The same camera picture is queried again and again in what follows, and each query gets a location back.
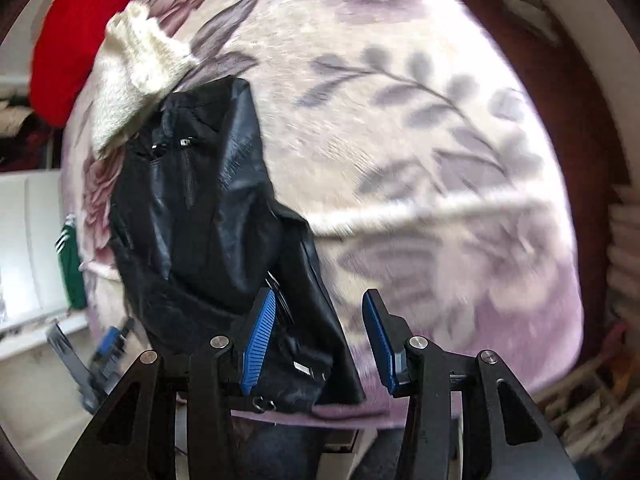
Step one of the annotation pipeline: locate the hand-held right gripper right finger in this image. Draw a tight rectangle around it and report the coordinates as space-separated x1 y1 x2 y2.
362 288 581 480

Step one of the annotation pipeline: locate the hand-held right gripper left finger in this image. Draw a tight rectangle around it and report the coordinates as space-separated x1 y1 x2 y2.
56 287 277 480

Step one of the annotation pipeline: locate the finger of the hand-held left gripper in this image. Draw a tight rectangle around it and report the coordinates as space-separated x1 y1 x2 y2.
46 322 137 416

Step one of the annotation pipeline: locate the black leather jacket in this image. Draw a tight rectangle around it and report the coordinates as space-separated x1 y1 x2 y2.
109 76 367 416

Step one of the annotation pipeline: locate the green striped garment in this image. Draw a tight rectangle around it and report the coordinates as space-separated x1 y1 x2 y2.
56 213 89 311

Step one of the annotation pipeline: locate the floral printed blanket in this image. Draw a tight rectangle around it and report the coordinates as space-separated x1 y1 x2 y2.
59 0 586 428

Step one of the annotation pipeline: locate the cream knitted sweater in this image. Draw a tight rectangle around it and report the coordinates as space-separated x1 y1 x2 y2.
91 2 200 162

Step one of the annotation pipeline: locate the red garment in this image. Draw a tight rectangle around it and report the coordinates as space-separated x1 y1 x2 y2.
28 0 162 128

